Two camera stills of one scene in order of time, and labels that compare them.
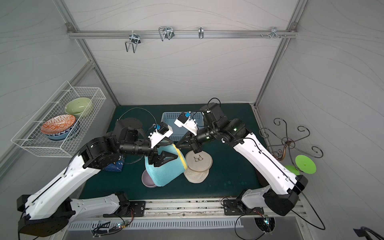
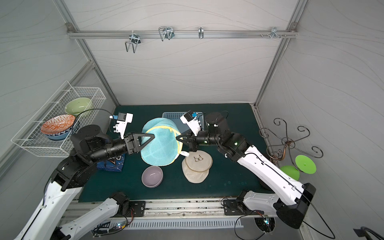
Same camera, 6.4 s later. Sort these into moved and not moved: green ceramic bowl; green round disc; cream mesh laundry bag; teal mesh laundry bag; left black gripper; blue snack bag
Moved: left black gripper; teal mesh laundry bag
Not moved: blue snack bag; green round disc; green ceramic bowl; cream mesh laundry bag
